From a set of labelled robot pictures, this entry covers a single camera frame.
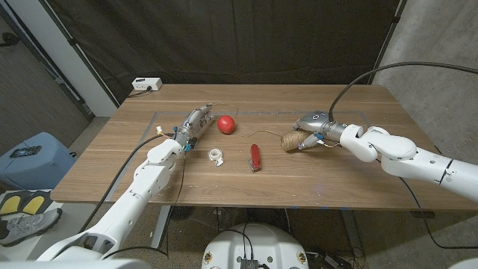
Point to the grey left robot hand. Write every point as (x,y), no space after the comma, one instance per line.
(192,125)

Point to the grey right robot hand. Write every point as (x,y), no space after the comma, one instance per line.
(317,121)

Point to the brown jute twine spool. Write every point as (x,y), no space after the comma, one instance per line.
(291,140)

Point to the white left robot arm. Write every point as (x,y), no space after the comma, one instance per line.
(149,183)

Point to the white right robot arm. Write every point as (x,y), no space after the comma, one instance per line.
(411,160)

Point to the red ball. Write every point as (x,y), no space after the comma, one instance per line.
(226,125)

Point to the small white tape roll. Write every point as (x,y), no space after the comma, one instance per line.
(215,154)

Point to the red swiss knife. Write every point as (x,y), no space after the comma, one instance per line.
(255,157)

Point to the white power box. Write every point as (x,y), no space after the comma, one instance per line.
(146,83)

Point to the black ribbed round object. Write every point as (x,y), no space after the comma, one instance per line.
(182,212)

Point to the black backdrop curtain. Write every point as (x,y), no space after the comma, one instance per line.
(149,30)

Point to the grey metal table leg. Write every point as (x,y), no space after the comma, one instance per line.
(351,231)
(160,231)

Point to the black backdrop stand pole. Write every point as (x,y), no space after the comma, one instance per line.
(74,43)
(394,19)

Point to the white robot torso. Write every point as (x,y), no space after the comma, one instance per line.
(269,243)

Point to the black floor power strip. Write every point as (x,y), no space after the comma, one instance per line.
(328,261)

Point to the small black electronics box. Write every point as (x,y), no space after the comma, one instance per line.
(249,263)

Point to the blue plastic container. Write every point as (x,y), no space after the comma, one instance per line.
(37,164)

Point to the black phone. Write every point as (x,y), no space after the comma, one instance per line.
(25,151)

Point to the black shoe yellow insole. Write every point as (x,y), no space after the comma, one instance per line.
(33,204)
(11,203)

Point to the grey sneaker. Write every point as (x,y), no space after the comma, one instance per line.
(30,226)

